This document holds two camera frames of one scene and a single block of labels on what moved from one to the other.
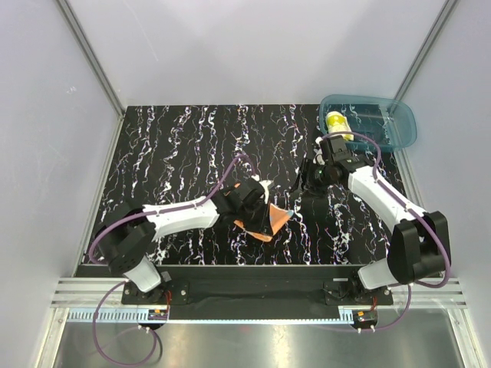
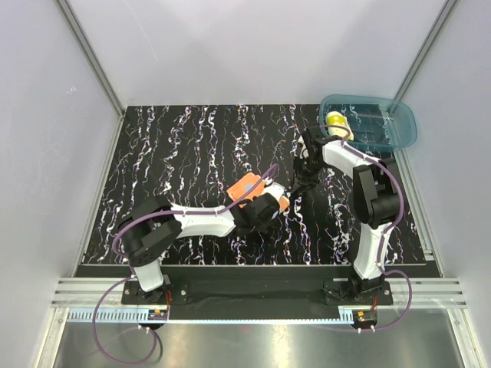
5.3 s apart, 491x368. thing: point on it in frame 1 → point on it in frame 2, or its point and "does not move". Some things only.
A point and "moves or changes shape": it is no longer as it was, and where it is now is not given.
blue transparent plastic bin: [390, 120] does not move
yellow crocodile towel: [337, 122] does not move
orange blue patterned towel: [278, 217] moves or changes shape
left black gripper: [262, 226] does not move
